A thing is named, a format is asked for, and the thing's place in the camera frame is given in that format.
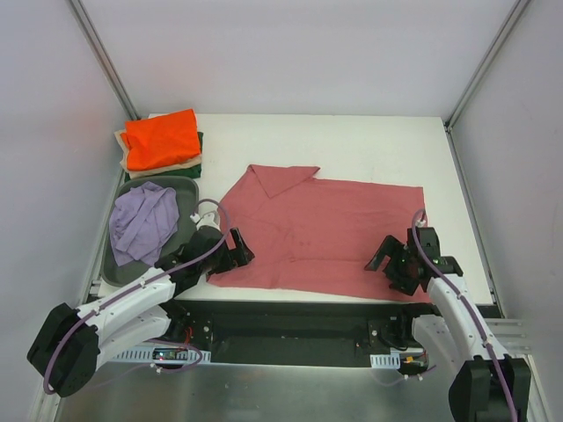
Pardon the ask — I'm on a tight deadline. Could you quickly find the pink t shirt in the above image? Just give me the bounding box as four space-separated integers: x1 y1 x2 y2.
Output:
209 164 428 302

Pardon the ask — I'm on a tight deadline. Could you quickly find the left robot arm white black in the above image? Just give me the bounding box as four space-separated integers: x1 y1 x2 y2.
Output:
26 225 254 397

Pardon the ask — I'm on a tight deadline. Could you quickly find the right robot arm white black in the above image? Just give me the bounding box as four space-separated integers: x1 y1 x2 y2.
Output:
365 225 531 421

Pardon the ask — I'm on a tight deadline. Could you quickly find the grey plastic bin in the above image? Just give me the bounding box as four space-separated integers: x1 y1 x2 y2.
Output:
100 176 199 287

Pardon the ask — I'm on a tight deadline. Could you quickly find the dark green folded t shirt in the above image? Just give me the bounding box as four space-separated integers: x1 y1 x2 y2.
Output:
114 130 204 182

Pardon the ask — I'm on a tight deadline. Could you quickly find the lilac crumpled t shirt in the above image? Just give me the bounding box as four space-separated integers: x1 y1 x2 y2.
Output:
109 181 179 266

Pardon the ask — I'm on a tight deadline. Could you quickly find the beige folded t shirt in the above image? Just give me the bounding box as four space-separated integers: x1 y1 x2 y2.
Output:
113 129 203 180

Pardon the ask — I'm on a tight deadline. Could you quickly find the orange folded t shirt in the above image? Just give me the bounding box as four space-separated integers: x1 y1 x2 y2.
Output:
121 109 201 171

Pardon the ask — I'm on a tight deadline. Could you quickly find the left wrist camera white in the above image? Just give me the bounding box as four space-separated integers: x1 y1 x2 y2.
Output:
190 211 221 230

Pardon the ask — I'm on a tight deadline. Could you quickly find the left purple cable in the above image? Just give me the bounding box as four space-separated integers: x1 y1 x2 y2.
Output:
42 199 232 397

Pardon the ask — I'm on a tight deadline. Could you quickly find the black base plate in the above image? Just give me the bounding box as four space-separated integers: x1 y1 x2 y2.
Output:
159 300 437 367

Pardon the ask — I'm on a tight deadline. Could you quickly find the right white cable duct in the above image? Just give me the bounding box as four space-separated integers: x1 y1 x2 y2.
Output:
369 353 401 370

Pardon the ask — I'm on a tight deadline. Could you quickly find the white cable duct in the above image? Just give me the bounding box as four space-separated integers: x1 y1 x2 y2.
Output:
369 353 401 370
110 346 211 365

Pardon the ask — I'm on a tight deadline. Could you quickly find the left white cable duct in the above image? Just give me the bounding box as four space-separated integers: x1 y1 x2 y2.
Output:
110 346 211 365

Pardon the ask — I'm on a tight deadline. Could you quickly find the aluminium rail front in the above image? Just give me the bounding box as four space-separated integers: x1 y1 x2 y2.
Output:
485 318 531 354

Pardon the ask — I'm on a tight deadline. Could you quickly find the right aluminium frame post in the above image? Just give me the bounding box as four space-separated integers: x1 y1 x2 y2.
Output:
444 0 532 133

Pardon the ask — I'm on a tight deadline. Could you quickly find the aluminium frame post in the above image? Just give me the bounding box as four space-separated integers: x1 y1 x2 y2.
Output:
444 0 532 133
66 0 140 120

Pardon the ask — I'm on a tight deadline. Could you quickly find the left aluminium frame post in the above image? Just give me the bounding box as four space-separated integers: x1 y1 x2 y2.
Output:
66 0 140 120

